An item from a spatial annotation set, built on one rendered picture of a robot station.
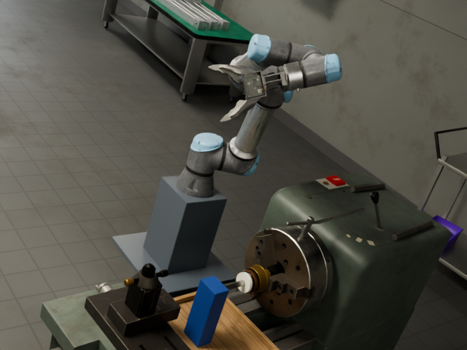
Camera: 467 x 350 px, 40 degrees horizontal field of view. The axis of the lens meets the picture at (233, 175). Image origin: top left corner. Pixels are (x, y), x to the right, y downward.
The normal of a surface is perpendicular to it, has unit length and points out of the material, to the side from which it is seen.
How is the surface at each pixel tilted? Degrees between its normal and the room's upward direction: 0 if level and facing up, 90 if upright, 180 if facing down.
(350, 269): 90
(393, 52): 90
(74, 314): 0
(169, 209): 90
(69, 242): 0
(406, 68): 90
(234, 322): 0
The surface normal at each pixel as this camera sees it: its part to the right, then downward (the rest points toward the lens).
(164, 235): -0.78, 0.07
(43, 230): 0.28, -0.86
